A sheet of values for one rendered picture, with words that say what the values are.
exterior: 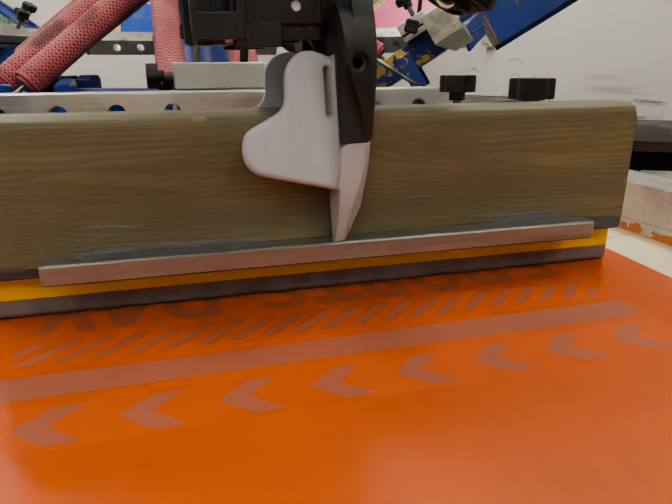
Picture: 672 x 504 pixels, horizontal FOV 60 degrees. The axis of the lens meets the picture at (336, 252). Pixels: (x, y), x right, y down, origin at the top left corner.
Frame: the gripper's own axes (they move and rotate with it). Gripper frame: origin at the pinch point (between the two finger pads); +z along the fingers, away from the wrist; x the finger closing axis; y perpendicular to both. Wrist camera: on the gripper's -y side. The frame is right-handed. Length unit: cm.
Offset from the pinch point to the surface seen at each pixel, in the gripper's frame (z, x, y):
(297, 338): 4.6, 6.1, 4.0
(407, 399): 4.7, 12.3, 1.1
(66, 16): -17, -103, 25
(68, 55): -9, -89, 24
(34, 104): -3, -49, 24
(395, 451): 4.6, 15.1, 2.7
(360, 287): 4.8, 0.8, -0.9
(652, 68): 2, -189, -200
